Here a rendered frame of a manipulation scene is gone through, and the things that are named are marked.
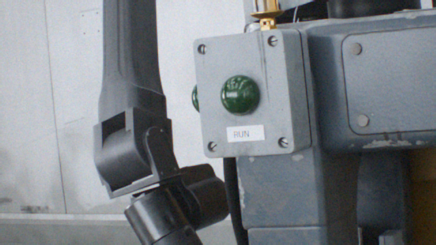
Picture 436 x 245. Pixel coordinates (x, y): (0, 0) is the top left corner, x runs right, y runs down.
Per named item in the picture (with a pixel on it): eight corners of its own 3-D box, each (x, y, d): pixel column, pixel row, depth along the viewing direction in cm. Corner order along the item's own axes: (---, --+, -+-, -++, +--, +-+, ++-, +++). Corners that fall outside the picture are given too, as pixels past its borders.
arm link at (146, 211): (109, 209, 94) (139, 184, 91) (150, 196, 99) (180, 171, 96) (141, 265, 92) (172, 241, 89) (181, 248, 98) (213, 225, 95)
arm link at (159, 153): (89, 152, 96) (142, 129, 91) (156, 135, 105) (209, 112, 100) (126, 256, 95) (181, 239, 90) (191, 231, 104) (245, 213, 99)
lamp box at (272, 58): (203, 158, 67) (191, 39, 66) (231, 151, 71) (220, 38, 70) (294, 154, 63) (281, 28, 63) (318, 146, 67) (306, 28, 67)
